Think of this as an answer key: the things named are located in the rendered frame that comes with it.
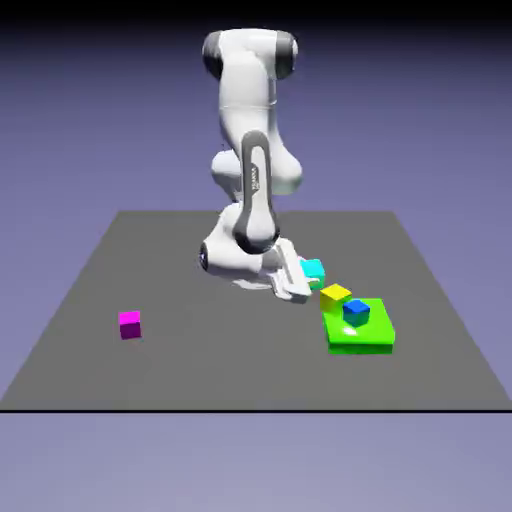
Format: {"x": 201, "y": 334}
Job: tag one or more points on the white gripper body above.
{"x": 291, "y": 276}

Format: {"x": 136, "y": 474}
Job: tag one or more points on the small cyan cube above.
{"x": 313, "y": 269}

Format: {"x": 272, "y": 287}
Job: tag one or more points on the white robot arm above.
{"x": 248, "y": 100}

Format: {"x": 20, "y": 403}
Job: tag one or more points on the small yellow cube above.
{"x": 334, "y": 295}

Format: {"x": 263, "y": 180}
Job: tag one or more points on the small blue cube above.
{"x": 355, "y": 312}

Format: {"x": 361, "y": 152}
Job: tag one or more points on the small magenta cube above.
{"x": 130, "y": 324}

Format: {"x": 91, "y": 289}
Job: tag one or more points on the large green box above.
{"x": 362, "y": 336}

